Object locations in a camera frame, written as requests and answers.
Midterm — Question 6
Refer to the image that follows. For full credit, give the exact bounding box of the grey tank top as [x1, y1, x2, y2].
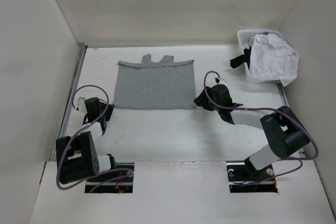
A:
[113, 54, 196, 110]

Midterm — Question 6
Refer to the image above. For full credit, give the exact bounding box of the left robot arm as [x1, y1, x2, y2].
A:
[56, 97, 118, 185]

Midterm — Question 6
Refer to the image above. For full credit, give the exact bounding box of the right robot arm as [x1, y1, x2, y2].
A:
[194, 84, 311, 180]

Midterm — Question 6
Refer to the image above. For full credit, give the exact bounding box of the black tank top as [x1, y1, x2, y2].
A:
[230, 48, 251, 69]

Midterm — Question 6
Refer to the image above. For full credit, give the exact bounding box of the white tank top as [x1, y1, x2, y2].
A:
[249, 34, 299, 86]

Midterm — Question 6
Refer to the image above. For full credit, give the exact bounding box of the white plastic laundry basket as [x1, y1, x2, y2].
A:
[237, 29, 284, 84]

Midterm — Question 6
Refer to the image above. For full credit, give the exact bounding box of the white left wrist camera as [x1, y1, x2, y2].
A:
[76, 97, 87, 114]

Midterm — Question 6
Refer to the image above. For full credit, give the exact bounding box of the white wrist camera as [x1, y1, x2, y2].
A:
[76, 97, 87, 114]
[215, 77, 226, 84]

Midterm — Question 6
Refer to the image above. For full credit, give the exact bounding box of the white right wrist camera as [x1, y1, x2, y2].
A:
[215, 77, 226, 84]

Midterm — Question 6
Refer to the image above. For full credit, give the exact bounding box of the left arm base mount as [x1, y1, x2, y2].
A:
[85, 163, 134, 194]

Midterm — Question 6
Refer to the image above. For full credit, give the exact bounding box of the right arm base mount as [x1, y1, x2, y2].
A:
[226, 162, 278, 193]

